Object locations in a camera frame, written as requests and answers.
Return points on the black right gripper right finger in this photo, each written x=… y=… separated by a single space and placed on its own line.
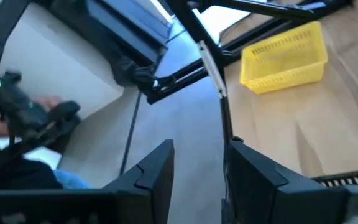
x=259 y=193

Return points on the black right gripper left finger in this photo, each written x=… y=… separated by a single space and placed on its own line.
x=148 y=186

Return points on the black plastic basket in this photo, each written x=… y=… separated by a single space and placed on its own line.
x=353 y=177

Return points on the yellow plastic basket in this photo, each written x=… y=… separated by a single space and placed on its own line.
x=278 y=73

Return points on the person's hand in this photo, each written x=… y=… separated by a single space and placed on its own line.
x=47 y=102

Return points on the silver aluminium bar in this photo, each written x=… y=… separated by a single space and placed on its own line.
x=211 y=68

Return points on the person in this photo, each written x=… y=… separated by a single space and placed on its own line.
x=11 y=174

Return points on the dark desk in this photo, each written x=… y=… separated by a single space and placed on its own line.
x=120 y=28

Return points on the black aluminium rig frame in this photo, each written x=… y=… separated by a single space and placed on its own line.
x=191 y=25

